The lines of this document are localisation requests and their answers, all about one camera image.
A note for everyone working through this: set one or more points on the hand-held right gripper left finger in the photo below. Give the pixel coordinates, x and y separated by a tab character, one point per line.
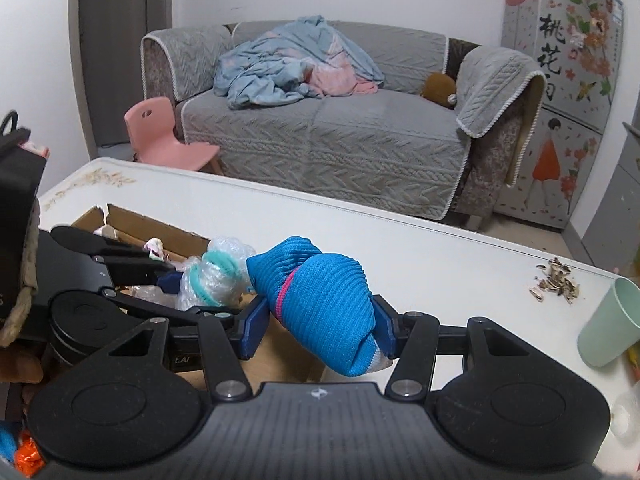
252	327

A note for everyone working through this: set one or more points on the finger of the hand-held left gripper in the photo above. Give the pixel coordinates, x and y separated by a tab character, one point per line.
125	265
170	310

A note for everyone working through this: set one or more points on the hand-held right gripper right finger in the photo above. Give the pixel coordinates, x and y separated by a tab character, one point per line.
382	322

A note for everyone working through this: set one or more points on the brown cardboard box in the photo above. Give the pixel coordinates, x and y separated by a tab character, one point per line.
280	355

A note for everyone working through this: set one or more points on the blue sock roll pink stripe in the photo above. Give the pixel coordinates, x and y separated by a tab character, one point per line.
325	305

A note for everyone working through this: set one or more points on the teal bagged sock roll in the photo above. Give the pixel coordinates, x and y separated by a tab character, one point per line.
220	270

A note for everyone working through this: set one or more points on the blue white sock roll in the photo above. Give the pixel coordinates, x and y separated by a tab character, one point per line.
6	440

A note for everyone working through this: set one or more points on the pink white bagged sock roll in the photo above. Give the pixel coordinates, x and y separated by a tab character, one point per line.
155	249

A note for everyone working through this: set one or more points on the pink plastic chair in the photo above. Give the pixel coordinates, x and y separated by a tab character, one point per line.
155	135

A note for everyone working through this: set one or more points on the pile of sunflower seed shells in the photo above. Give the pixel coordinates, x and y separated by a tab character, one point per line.
555	282

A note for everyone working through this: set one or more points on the grey door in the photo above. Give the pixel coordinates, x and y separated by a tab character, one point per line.
120	50

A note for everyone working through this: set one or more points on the grey quilted sofa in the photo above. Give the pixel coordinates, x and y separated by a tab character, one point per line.
325	150

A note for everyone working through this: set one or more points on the orange bagged sock roll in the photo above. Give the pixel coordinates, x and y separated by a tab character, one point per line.
27	452

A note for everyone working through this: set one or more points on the pale green cup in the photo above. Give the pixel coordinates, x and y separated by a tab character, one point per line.
607	330

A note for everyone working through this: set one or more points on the brown plush toy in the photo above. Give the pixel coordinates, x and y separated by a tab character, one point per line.
437	89

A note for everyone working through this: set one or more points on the light blue blanket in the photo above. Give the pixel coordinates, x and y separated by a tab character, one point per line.
270	70

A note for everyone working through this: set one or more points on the pink cloth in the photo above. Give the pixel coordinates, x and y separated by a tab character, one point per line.
340	80

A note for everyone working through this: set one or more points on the grey quilted throw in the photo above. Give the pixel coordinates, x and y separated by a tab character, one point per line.
495	90

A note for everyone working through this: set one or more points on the grey cabinet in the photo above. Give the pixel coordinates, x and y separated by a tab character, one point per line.
610	200

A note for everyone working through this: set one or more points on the translucent white object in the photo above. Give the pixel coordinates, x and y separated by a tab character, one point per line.
625	415

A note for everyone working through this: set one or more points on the flower printed refrigerator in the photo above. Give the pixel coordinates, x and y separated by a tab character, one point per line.
560	110

